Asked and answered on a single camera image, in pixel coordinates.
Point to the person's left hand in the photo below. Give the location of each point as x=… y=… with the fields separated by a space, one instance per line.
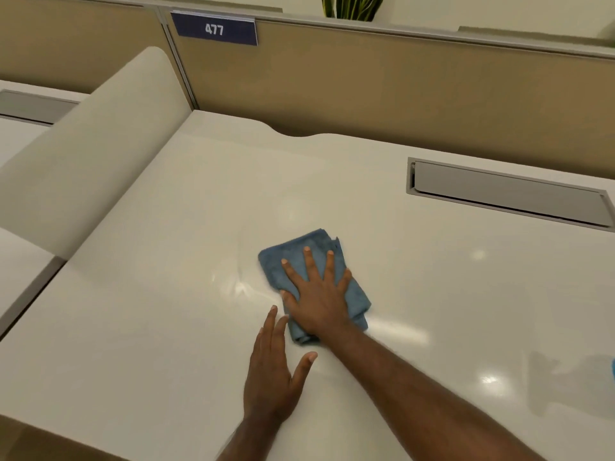
x=269 y=384

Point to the person's right hand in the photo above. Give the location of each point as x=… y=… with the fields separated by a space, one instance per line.
x=319 y=302

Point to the blue microfiber cloth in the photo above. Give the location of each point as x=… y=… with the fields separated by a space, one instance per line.
x=278 y=256

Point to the person's right forearm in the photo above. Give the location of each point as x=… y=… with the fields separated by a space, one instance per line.
x=408 y=398

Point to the white table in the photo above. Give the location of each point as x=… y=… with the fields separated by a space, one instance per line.
x=144 y=283

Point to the beige partition panel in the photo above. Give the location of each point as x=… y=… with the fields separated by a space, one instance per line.
x=72 y=43
x=384 y=86

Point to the white curved desk divider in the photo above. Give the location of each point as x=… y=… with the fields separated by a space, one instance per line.
x=96 y=153

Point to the neighbouring white desk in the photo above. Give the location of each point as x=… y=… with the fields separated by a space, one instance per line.
x=19 y=264

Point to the dark blue number label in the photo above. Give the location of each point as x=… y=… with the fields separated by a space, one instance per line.
x=214 y=29

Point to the snake plant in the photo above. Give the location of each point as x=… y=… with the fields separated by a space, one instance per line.
x=350 y=7

